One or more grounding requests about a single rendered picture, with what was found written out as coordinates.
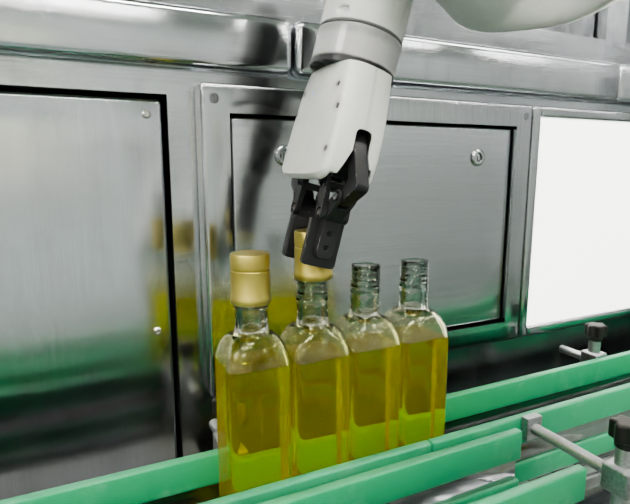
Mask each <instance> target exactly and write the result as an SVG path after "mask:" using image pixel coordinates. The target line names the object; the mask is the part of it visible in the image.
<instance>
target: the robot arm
mask: <svg viewBox="0 0 630 504"><path fill-rule="evenodd" d="M435 1H436V2H437V3H438V4H439V5H440V6H441V7H442V8H443V9H444V10H445V12H446V13H447V14H448V15H449V16H450V17H451V18H452V19H453V20H454V21H455V22H456V23H458V24H459V25H461V26H463V27H465V28H467V29H470V30H474V31H479V32H490V33H497V32H512V31H522V30H531V29H540V28H548V27H554V26H560V25H564V24H568V23H571V22H574V21H578V20H581V19H583V18H585V17H588V16H590V15H592V14H594V13H597V12H599V11H601V10H603V9H605V8H607V7H609V6H611V5H613V4H616V3H618V2H620V1H622V0H435ZM412 4H413V0H325V4H324V8H323V12H322V16H321V21H320V25H319V29H318V33H317V38H316V42H315V46H314V50H313V55H312V59H311V63H310V68H311V70H312V71H313V72H314V73H313V74H311V77H310V79H309V81H308V84H307V86H306V89H305V92H304V94H303V97H302V100H301V103H300V106H299V109H298V112H297V116H296V119H295V123H294V126H293V129H292V133H291V136H290V140H289V144H288V147H287V151H286V154H285V158H284V162H283V166H282V171H283V173H284V175H285V176H286V177H288V178H292V181H291V187H292V189H293V196H294V198H293V201H292V205H291V215H290V219H289V224H288V228H287V232H286V236H285V241H284V245H283V249H282V254H283V255H284V256H286V257H291V258H294V246H295V245H294V231H295V230H297V229H303V228H307V231H306V235H305V239H304V244H303V248H302V252H301V256H300V262H301V263H303V264H306V265H311V266H316V267H321V268H326V269H333V268H334V266H335V262H336V258H337V254H338V250H339V246H340V242H341V237H342V233H343V229H344V225H346V224H347V223H348V221H349V216H350V211H351V209H352V208H353V207H354V206H355V205H356V203H357V201H358V200H359V199H361V198H362V197H363V196H364V195H365V194H367V192H368V190H369V184H370V183H371V181H372V178H373V176H374V173H375V170H376V166H377V163H378V159H379V155H380V150H381V146H382V142H383V136H384V131H385V126H386V120H387V115H388V108H389V101H390V92H391V87H392V86H393V82H394V77H395V73H396V69H397V65H398V61H399V57H400V53H401V48H402V44H403V40H404V36H405V32H406V28H407V23H408V20H409V16H410V12H411V8H412ZM309 179H317V180H318V182H319V184H320V185H317V184H313V183H310V182H309ZM313 191H316V192H317V195H316V199H314V194H313ZM330 192H332V193H333V195H332V197H331V198H330V199H329V196H330ZM340 224H341V225H340Z"/></svg>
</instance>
